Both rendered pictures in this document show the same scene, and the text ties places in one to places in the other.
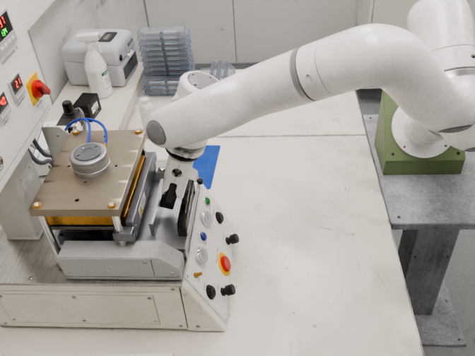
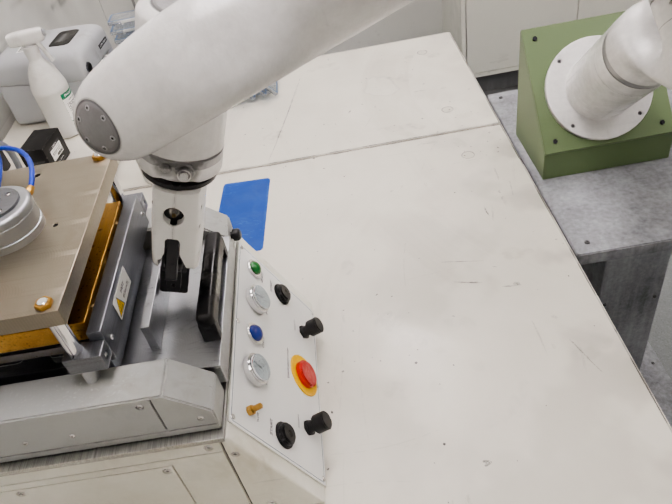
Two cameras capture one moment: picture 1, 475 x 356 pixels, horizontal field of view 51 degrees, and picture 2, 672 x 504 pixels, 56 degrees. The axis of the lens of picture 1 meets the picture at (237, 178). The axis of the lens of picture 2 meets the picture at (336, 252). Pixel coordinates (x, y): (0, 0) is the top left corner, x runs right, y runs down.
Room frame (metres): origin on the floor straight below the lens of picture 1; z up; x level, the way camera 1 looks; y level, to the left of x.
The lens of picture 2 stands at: (0.26, -0.01, 1.49)
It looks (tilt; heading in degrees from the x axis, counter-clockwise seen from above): 41 degrees down; 358
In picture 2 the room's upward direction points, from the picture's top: 12 degrees counter-clockwise
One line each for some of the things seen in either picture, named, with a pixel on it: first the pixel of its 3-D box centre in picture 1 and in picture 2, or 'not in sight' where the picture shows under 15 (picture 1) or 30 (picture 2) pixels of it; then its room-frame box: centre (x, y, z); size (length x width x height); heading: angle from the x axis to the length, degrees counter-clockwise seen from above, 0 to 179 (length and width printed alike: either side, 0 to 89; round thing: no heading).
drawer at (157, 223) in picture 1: (128, 212); (106, 312); (0.84, 0.26, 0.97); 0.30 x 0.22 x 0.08; 84
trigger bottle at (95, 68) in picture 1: (95, 65); (49, 83); (1.71, 0.50, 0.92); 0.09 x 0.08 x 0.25; 92
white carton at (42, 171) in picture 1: (59, 148); not in sight; (1.31, 0.57, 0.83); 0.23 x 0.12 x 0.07; 4
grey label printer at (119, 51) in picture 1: (102, 56); (61, 72); (1.86, 0.51, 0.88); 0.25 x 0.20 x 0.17; 79
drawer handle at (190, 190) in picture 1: (186, 206); (212, 282); (0.82, 0.12, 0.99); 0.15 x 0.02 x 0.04; 174
